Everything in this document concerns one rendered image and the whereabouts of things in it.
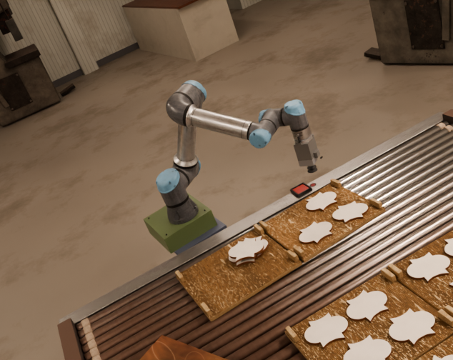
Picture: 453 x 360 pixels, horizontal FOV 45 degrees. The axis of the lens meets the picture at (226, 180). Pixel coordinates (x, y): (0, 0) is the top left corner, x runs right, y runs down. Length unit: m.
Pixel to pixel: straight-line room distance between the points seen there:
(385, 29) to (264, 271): 4.32
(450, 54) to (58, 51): 7.26
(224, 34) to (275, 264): 7.10
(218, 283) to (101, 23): 9.21
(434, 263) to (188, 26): 7.16
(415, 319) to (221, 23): 7.58
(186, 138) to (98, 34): 8.65
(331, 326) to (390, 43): 4.63
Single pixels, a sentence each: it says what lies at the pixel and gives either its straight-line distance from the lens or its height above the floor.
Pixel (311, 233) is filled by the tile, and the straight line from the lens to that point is 2.22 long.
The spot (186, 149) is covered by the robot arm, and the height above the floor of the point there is 1.27.
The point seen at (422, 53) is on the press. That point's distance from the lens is 6.00.
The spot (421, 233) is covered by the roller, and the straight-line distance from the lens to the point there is 2.15.
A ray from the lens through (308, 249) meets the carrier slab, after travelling 2.16.
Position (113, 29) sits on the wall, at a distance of 11.11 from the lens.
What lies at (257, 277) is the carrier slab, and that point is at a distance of 2.11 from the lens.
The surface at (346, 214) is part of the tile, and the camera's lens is 2.27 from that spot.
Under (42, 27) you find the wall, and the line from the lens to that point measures 10.78.
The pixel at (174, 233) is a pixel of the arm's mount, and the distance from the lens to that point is 2.54.
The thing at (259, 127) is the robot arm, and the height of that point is 1.40.
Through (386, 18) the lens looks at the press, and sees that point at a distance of 6.05.
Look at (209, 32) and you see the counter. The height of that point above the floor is 0.32.
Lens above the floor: 2.23
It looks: 27 degrees down
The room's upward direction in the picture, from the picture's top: 21 degrees counter-clockwise
